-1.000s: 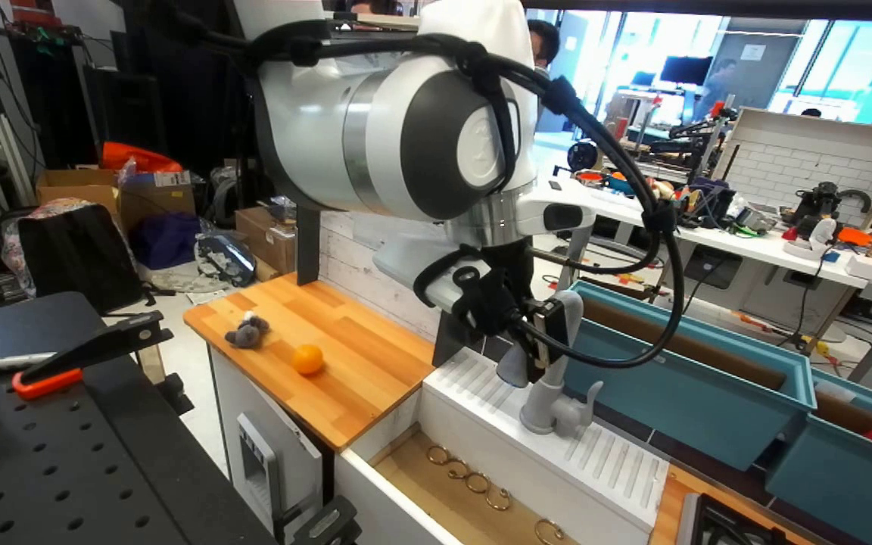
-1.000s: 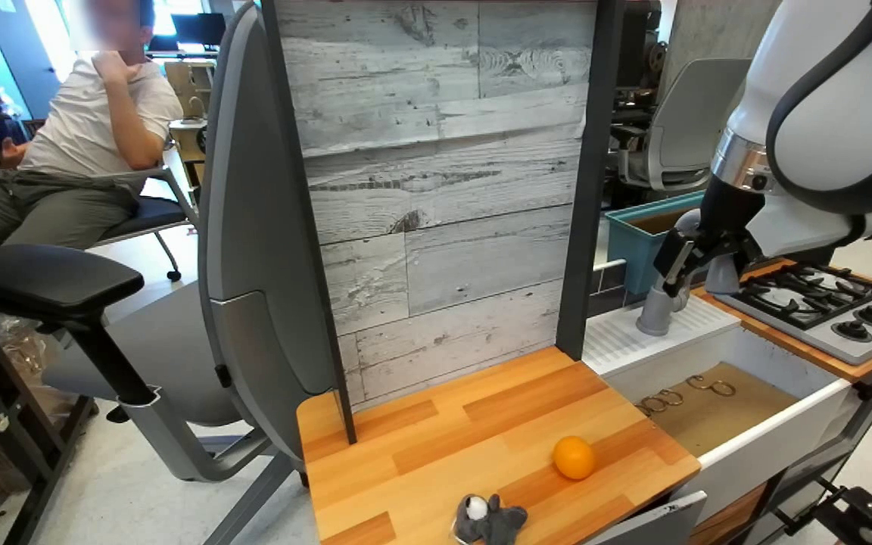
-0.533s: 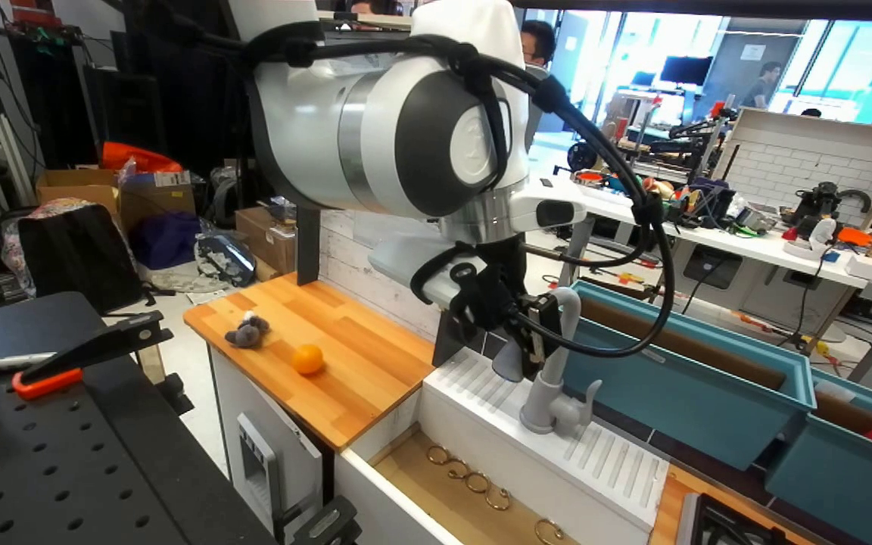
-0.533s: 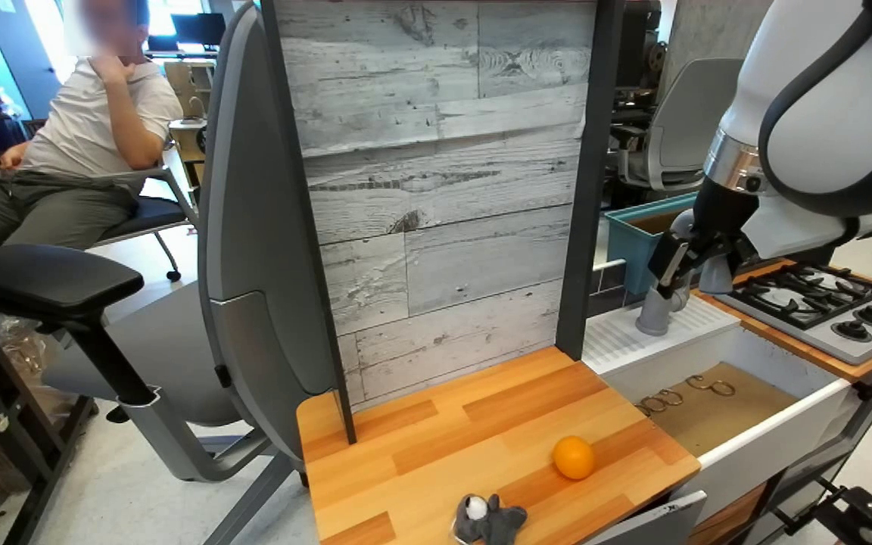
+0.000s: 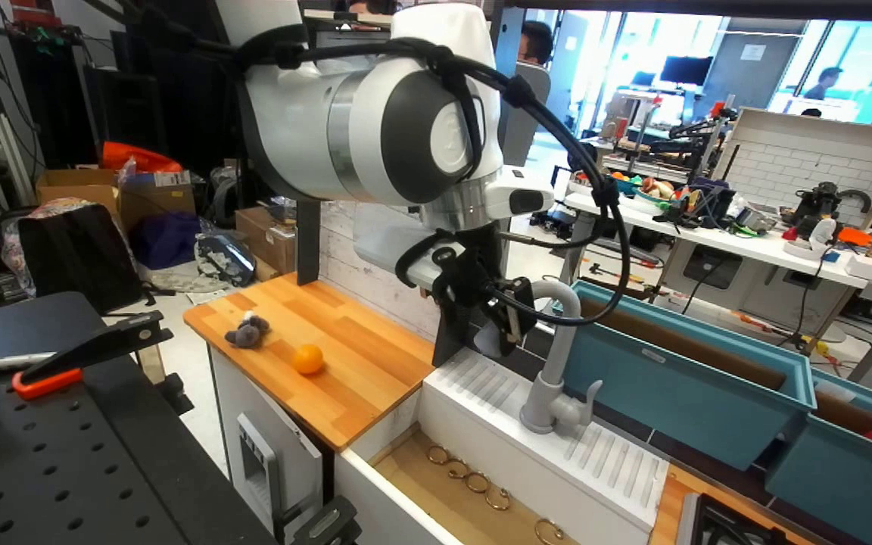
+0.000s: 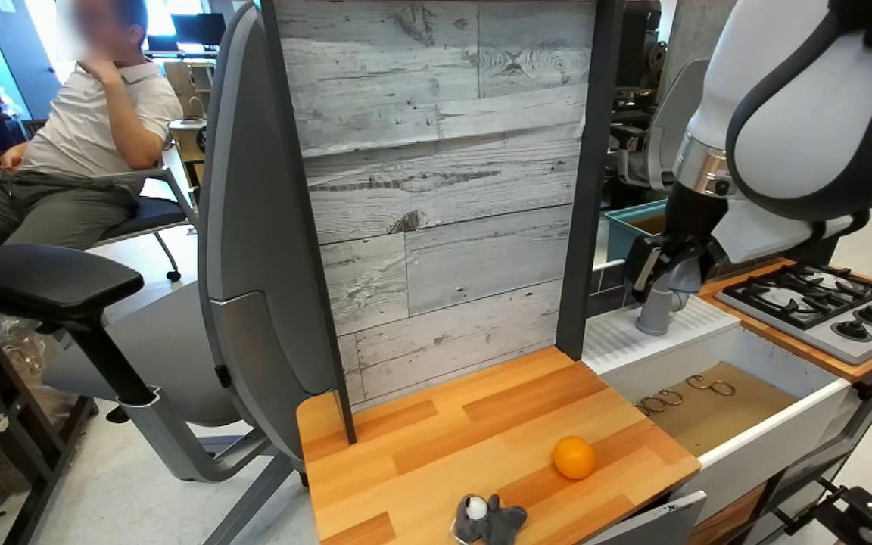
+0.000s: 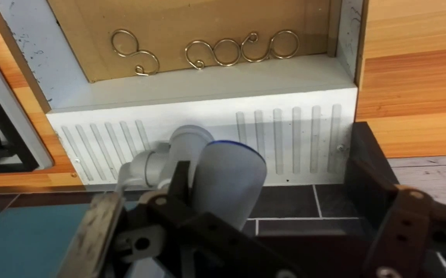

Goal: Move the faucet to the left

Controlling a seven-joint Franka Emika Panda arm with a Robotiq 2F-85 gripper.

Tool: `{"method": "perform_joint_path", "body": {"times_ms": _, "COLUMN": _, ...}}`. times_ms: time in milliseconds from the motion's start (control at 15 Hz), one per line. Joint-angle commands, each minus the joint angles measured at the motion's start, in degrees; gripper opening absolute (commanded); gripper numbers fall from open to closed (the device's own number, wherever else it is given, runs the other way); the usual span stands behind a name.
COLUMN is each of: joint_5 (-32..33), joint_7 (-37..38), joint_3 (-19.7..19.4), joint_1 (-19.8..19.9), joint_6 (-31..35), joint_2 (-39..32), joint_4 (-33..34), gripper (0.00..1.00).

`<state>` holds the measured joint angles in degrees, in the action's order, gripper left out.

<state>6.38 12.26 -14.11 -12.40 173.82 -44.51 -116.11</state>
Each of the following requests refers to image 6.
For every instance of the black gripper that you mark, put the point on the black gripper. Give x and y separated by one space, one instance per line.
695 223

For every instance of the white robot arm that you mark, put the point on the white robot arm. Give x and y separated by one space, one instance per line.
811 111

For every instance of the teal plastic bin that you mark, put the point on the teal plastic bin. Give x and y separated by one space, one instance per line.
634 229

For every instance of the white toy sink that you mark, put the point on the white toy sink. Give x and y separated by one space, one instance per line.
659 348

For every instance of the brown cardboard sheet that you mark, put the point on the brown cardboard sheet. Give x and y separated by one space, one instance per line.
718 404

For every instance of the toy stove with black burners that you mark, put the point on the toy stove with black burners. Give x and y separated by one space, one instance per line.
818 308

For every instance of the orange ball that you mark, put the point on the orange ball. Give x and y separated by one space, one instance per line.
574 457

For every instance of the gray plush toy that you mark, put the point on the gray plush toy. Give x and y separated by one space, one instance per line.
486 522

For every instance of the gray office chair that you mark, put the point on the gray office chair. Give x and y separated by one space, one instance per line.
255 252

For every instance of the black office chair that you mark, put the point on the black office chair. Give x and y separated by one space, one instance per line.
160 212

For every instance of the dark computer monitor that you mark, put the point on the dark computer monitor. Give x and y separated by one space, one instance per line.
198 29

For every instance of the seated person in beige shirt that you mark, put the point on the seated person in beige shirt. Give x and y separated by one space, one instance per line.
105 111

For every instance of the gray wood print wall panel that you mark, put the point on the gray wood print wall panel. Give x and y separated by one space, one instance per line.
436 184

